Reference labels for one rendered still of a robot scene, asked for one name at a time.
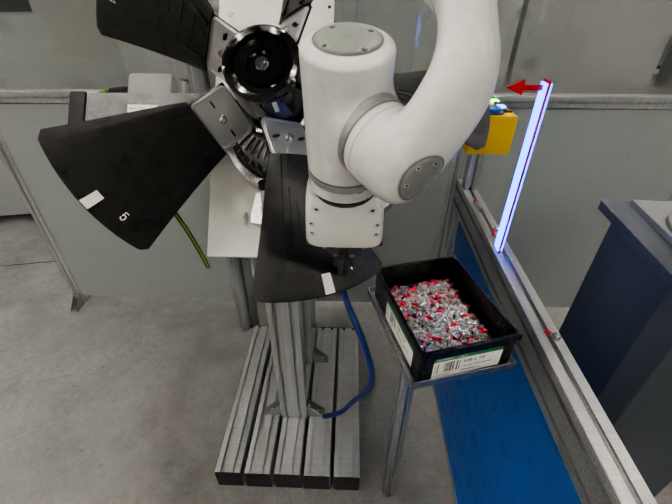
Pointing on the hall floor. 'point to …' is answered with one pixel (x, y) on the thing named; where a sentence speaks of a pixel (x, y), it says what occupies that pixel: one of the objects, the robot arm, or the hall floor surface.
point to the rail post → (450, 233)
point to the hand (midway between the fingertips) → (343, 259)
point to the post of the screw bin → (396, 434)
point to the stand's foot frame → (346, 461)
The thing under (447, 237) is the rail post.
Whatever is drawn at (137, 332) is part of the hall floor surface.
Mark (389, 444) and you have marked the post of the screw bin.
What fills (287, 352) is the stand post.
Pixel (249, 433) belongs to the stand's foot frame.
